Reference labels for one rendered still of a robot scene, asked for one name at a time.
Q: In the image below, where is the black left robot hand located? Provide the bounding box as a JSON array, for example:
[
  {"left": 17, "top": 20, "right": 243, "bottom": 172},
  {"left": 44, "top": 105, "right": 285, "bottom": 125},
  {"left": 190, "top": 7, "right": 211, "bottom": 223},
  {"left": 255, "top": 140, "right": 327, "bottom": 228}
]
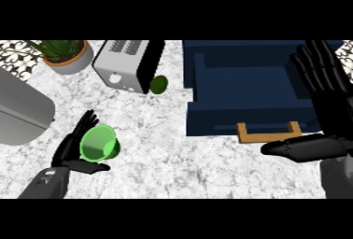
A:
[{"left": 50, "top": 109, "right": 112, "bottom": 175}]

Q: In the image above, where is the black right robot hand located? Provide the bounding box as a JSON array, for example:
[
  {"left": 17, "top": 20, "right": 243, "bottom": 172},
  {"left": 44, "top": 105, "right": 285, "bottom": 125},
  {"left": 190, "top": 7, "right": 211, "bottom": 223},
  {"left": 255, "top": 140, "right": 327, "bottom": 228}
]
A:
[{"left": 260, "top": 39, "right": 353, "bottom": 163}]

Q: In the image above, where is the green cup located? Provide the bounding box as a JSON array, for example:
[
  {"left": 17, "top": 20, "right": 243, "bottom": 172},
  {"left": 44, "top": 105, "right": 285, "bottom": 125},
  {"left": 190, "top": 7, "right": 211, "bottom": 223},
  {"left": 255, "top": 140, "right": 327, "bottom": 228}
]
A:
[{"left": 78, "top": 123, "right": 122, "bottom": 163}]

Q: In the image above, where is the dark blue open drawer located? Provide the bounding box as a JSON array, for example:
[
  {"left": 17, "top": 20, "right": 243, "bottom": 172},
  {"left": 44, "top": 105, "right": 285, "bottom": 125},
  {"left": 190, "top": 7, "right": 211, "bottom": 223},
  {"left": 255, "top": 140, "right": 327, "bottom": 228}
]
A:
[{"left": 184, "top": 52, "right": 322, "bottom": 137}]

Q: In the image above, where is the large grey rounded appliance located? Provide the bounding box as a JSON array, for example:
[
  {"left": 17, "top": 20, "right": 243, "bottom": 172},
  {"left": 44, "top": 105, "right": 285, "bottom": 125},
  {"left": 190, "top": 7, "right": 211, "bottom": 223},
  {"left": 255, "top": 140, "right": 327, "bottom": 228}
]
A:
[{"left": 0, "top": 66, "right": 56, "bottom": 147}]

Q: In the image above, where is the dark blue cabinet body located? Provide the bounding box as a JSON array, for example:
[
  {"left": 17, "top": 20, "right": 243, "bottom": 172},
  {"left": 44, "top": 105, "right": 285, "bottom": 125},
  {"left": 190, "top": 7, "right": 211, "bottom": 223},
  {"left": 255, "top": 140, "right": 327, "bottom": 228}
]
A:
[{"left": 180, "top": 39, "right": 344, "bottom": 90}]

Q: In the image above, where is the dark green round fruit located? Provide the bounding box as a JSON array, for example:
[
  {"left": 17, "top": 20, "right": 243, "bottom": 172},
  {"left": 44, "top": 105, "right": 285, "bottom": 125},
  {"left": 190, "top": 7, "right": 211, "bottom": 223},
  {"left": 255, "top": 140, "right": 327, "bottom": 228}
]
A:
[{"left": 149, "top": 75, "right": 169, "bottom": 95}]

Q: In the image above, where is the potted green plant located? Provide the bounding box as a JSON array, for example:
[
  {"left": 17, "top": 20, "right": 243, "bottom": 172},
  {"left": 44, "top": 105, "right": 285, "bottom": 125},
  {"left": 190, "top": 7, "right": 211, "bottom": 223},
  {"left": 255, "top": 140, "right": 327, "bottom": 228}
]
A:
[{"left": 25, "top": 39, "right": 94, "bottom": 76}]

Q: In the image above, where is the silver and black toaster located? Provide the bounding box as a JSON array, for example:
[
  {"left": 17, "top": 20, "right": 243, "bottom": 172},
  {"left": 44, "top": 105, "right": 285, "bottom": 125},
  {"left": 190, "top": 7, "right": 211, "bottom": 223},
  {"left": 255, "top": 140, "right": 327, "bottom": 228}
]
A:
[{"left": 91, "top": 39, "right": 166, "bottom": 95}]

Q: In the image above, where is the wooden drawer handle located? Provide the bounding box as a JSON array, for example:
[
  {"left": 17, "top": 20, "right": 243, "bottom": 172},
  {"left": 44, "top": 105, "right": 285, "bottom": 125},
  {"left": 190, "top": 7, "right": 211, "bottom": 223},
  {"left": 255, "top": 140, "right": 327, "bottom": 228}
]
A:
[{"left": 236, "top": 120, "right": 304, "bottom": 145}]

